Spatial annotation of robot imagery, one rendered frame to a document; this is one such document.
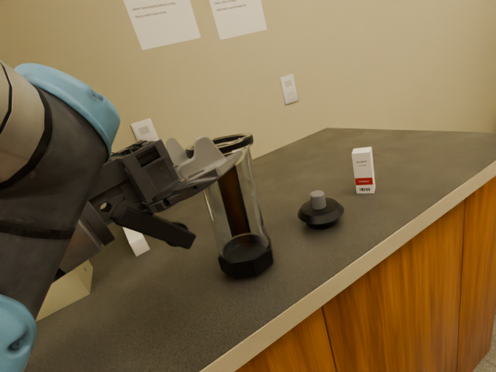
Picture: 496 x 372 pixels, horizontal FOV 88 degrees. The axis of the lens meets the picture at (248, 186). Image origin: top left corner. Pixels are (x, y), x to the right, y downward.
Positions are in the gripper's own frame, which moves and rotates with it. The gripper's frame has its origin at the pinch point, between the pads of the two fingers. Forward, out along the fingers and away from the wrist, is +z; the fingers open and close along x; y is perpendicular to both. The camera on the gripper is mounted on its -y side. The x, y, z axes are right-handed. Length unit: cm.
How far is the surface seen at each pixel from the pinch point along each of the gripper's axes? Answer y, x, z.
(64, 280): -12.5, 24.1, -28.2
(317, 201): -16.3, -5.8, 13.2
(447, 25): -10, 12, 189
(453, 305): -65, -22, 37
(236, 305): -19.5, -5.7, -11.0
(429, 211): -23.6, -21.1, 24.9
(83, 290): -16.4, 23.7, -27.1
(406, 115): -48, 22, 145
